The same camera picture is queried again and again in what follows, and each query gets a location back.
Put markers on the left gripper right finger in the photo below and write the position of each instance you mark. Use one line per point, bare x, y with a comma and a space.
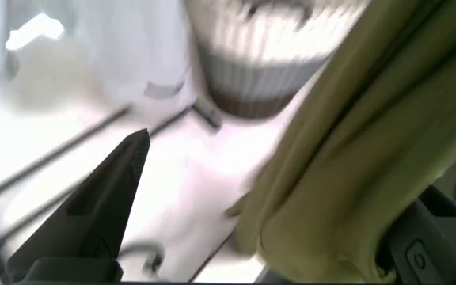
441, 245

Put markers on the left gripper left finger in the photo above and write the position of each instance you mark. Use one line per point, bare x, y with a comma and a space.
89, 221

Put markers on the green garment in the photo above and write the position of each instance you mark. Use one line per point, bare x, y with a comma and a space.
350, 158

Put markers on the pale grey shorts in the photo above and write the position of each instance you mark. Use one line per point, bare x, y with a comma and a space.
125, 47

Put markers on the black clothes rack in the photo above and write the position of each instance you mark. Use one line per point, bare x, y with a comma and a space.
54, 154

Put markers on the white laundry basket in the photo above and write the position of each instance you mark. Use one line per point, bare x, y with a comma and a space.
259, 59

